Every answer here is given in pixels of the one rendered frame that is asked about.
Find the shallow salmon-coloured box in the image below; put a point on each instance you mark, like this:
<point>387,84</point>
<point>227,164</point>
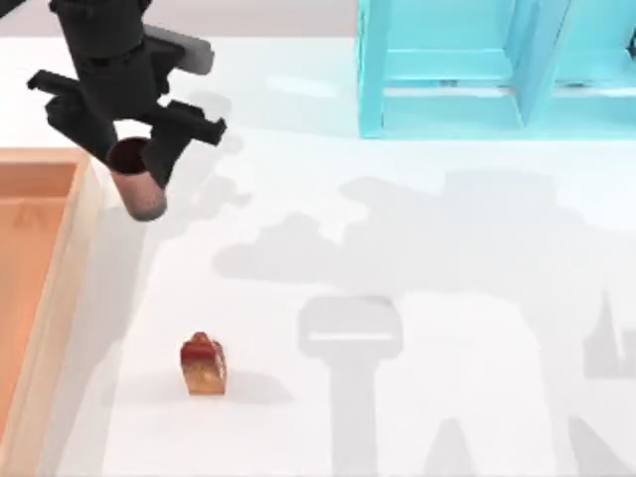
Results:
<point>30,258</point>

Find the brown cup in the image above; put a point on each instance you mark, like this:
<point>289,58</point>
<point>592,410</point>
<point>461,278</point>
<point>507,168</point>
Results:
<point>144,199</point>

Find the light blue rack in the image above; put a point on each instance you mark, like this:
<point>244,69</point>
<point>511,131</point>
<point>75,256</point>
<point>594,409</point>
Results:
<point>447,64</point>

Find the pale grey rounded box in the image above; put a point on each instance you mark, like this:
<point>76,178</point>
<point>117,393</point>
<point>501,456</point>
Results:
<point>191,52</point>

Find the red and orange small box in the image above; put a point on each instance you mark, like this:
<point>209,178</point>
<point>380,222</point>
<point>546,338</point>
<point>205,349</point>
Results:
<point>204,365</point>

